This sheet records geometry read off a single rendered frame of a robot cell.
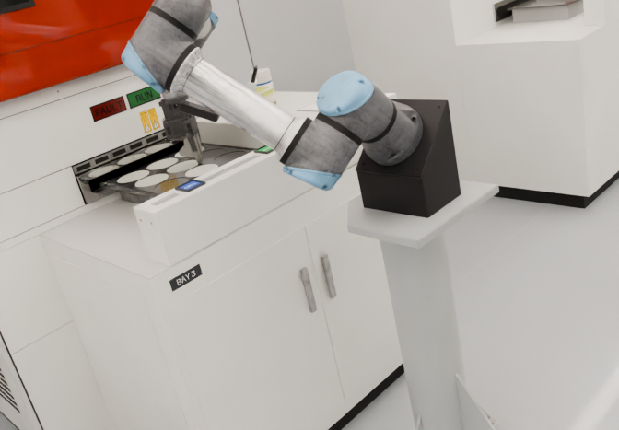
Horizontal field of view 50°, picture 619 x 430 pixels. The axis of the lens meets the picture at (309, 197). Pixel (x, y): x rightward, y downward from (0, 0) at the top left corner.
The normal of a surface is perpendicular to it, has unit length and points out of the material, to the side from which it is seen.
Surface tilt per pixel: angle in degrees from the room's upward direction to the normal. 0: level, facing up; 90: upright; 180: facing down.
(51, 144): 90
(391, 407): 0
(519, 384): 0
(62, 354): 90
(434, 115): 45
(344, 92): 37
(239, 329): 90
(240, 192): 90
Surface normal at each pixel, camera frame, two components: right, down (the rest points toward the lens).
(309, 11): 0.69, 0.12
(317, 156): -0.04, 0.07
